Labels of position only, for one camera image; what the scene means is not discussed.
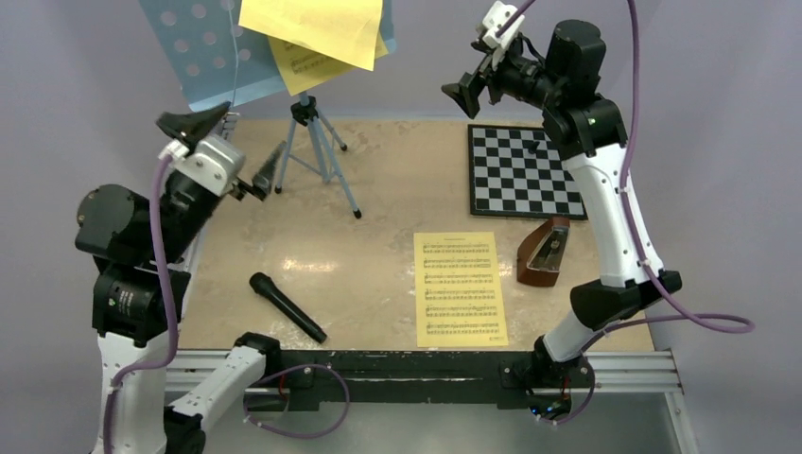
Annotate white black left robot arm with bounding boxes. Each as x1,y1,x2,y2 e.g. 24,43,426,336
75,102,282,453

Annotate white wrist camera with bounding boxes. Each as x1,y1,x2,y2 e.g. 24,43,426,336
159,133,245,196
477,1,525,70

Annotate yellow sheet music back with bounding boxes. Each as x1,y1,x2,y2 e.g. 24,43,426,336
263,37,359,96

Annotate black white chessboard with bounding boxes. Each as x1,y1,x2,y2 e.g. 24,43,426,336
467,124,588,220

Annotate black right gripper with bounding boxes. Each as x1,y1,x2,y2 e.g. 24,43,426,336
441,37,563,119

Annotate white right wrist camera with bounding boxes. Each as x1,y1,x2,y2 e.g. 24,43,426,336
477,1,525,70

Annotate brown wooden metronome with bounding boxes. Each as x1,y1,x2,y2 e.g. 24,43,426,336
515,217,570,288

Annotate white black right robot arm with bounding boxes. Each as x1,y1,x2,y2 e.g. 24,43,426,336
442,14,682,385

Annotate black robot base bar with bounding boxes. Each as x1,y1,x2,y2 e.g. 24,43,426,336
261,350,595,411

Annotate light blue music stand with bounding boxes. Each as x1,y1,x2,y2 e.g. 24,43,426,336
140,1,362,218

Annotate black microphone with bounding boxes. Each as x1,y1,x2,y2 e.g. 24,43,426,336
249,272,328,344

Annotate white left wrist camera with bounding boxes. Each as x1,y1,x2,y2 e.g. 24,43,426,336
159,133,245,196

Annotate aluminium frame rail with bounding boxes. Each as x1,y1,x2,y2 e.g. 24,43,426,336
113,111,700,454

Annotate yellow sheet music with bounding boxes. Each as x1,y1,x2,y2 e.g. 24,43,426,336
413,232,509,349
263,37,359,96
238,0,383,71

